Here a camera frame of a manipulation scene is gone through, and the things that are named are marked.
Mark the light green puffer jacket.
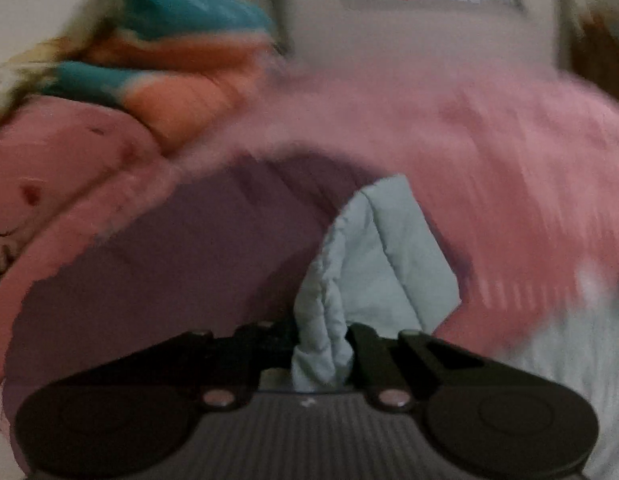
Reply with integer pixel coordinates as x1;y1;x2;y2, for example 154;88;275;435
291;174;619;480

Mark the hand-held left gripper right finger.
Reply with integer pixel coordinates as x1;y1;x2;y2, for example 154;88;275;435
346;323;496;409

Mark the pale patterned cloth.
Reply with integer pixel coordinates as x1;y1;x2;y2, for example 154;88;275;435
0;0;125;127

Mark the pink printed blanket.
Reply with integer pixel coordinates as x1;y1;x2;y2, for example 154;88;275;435
0;55;619;480

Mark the dark purple cloth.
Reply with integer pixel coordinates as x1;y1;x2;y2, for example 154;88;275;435
2;152;390;480

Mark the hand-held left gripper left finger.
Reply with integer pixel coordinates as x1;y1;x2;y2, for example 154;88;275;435
137;323;296;409

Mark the teal and orange pillow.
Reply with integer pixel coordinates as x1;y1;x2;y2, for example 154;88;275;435
40;60;271;147
84;0;281;77

